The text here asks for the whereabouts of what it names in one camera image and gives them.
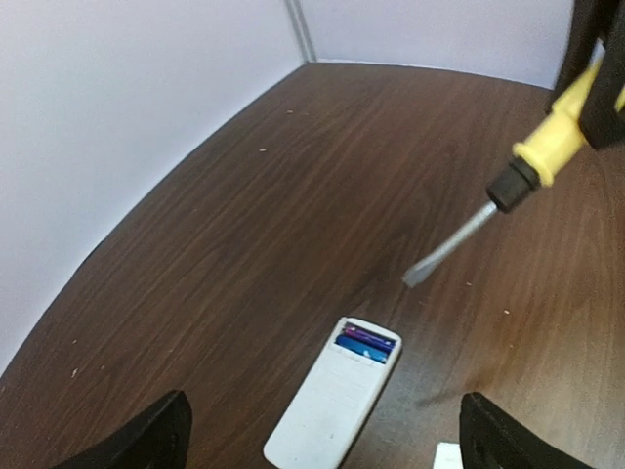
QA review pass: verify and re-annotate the right aluminium frame post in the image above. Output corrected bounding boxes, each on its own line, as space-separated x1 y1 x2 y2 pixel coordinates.
284 0 317 64

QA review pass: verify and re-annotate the white remote control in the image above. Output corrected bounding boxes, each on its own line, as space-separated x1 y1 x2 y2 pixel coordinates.
263 317 402 468

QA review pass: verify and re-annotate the purple battery in remote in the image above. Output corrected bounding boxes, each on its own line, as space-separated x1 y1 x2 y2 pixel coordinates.
342 324 396 352

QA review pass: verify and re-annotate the blue battery in remote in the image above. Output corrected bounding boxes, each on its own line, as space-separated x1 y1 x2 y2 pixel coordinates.
335 335 395 363

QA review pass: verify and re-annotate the yellow handled screwdriver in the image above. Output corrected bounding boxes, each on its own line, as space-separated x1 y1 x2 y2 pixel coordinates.
403 58 624 287

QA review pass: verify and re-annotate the white battery cover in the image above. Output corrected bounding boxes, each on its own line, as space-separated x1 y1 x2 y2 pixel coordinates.
432 442 463 469

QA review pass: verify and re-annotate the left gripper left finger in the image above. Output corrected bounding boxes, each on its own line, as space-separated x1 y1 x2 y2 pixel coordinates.
57 390 191 469

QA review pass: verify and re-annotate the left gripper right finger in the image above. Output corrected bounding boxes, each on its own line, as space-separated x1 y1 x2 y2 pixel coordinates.
460 392 590 469

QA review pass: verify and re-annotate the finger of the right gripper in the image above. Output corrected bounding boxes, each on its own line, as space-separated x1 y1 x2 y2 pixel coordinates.
551 0 624 149

